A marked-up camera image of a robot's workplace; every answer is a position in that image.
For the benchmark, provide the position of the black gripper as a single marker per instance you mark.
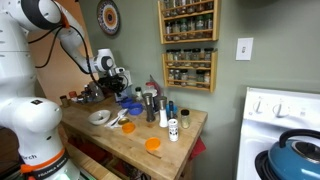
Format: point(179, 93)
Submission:
point(111, 81)

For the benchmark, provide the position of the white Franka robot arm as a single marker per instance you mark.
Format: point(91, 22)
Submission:
point(30, 123)

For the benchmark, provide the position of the navy blue bowl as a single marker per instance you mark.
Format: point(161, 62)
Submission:
point(126, 101)

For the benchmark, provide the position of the bright blue bowl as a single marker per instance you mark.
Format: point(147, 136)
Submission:
point(135, 108)

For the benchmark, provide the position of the white ceramic bowl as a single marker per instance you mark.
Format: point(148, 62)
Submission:
point(99, 117)

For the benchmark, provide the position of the white bottle black cap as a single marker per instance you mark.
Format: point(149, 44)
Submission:
point(138, 93)

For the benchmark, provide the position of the large glass jar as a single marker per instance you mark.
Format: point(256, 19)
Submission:
point(96, 92)

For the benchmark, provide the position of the clear container red lid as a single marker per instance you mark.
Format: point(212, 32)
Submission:
point(151, 88)

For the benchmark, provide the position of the white spoon rest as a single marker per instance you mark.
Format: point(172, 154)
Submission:
point(116, 119)

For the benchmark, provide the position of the gold metal lid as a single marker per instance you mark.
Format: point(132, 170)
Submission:
point(123, 120)

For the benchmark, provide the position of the steel pepper grinder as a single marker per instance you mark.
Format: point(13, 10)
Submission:
point(149, 107)

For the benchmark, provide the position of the wooden tray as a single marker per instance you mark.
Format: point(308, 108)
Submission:
point(91, 104)

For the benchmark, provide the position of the white salt shaker steel top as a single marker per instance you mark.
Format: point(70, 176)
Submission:
point(162, 112)

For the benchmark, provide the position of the small jar red lid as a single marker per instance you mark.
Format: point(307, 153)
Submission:
point(73, 95)

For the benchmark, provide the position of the spice jar in rack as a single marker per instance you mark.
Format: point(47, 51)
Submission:
point(187, 57)
point(176, 30)
point(196, 57)
point(183, 29)
point(184, 77)
point(170, 56)
point(200, 78)
point(171, 76)
point(166, 7)
point(200, 4)
point(168, 30)
point(199, 26)
point(208, 25)
point(191, 28)
point(208, 56)
point(177, 57)
point(207, 79)

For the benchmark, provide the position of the dark blue bottle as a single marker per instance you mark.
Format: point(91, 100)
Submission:
point(170, 110)

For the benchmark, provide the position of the wooden butcher block table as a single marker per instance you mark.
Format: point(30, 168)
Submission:
point(133, 146)

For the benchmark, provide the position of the small dark brown jar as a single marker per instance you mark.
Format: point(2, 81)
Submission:
point(64, 101)

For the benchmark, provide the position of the white spice tin black print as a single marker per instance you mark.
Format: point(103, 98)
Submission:
point(173, 129)

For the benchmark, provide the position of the glass spice jar black lid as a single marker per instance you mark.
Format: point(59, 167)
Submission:
point(185, 119)

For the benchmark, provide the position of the wooden spice rack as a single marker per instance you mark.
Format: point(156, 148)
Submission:
point(213, 71)
point(215, 20)

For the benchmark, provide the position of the red cloth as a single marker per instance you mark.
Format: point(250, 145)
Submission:
point(197, 148)

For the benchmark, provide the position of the white stove knob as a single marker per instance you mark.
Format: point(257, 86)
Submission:
point(280, 109)
point(258, 106)

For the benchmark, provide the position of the white stove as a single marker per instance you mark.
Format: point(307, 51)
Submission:
point(266, 133)

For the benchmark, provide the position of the black stove burner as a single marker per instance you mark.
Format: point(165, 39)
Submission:
point(261, 165)

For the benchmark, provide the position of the decorative patterned wall plate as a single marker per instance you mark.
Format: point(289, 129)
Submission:
point(108, 16)

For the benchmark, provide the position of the white light switch plate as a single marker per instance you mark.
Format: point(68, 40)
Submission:
point(244, 48)

